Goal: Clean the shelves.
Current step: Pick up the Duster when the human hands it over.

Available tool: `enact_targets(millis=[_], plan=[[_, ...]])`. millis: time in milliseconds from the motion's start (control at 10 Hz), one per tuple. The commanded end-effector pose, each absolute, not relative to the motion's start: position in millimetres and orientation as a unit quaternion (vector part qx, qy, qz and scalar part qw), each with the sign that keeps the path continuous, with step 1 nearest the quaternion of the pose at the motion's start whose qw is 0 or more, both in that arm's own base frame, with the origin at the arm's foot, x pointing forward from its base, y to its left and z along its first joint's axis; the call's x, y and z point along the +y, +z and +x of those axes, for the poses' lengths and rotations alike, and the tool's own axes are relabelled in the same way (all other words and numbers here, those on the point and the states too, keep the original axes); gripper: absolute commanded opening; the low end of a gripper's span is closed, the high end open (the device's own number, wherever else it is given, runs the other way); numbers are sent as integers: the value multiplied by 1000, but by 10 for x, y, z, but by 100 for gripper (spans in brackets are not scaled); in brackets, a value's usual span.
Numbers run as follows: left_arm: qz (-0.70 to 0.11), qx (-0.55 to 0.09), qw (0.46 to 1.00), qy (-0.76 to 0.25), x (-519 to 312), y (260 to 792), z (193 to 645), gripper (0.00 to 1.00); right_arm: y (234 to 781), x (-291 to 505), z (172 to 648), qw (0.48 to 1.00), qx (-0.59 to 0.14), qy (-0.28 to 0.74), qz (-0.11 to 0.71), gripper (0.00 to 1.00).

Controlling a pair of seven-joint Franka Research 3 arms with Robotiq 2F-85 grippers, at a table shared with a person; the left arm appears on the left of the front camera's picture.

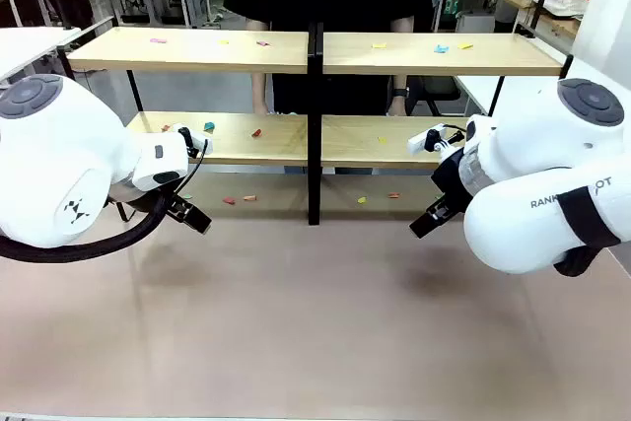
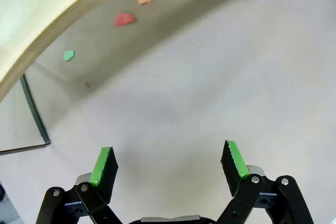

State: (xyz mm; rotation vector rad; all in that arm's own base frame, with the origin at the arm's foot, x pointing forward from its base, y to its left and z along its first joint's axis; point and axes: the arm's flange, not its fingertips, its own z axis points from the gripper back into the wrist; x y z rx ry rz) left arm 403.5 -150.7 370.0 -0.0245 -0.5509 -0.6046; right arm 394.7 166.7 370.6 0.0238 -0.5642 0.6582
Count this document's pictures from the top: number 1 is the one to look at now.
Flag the person's left forearm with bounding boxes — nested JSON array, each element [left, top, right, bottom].
[[388, 16, 415, 93]]

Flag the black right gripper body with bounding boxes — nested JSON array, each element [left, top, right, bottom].
[[431, 149, 474, 219]]

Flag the thin black camera cable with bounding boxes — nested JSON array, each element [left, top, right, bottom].
[[175, 137, 209, 201]]

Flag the white side table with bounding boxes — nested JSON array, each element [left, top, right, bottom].
[[0, 26, 83, 85], [456, 75, 500, 117]]

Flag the wooden shelf unit black frame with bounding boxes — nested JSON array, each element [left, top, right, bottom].
[[314, 21, 576, 226], [56, 16, 317, 226]]

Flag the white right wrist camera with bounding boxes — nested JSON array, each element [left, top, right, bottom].
[[406, 127, 467, 156]]

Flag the black strap on arm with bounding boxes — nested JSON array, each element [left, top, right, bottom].
[[552, 188, 622, 278]]

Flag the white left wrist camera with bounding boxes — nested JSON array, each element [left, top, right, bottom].
[[172, 123, 214, 157]]

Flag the wooden background bench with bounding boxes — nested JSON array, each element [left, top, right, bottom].
[[502, 0, 583, 40]]

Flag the person's right forearm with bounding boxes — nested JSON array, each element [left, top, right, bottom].
[[245, 18, 272, 107]]

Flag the thick black cable hose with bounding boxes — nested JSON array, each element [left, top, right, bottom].
[[0, 189, 170, 264]]

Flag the black office chair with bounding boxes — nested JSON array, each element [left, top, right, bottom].
[[407, 75, 462, 117]]

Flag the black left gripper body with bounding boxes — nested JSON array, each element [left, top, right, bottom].
[[160, 188, 188, 218]]

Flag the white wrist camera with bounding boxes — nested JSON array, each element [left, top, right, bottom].
[[172, 123, 214, 157], [406, 127, 467, 156]]

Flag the white box on floor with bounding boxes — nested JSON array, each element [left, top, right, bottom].
[[456, 14, 497, 34]]

